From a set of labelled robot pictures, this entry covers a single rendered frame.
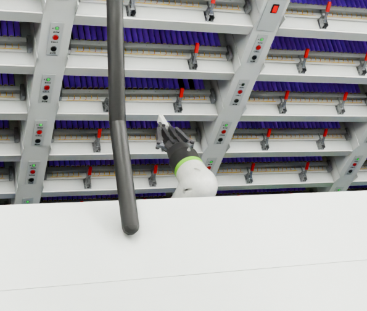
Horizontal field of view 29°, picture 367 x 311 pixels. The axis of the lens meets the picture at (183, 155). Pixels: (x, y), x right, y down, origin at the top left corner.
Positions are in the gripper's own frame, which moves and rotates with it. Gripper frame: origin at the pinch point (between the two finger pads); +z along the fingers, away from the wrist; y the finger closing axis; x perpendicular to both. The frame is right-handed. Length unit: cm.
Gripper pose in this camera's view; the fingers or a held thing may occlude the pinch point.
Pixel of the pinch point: (163, 123)
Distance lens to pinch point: 227.8
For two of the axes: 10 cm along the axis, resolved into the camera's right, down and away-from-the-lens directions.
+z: -3.2, -5.5, 7.7
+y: 9.3, -0.2, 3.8
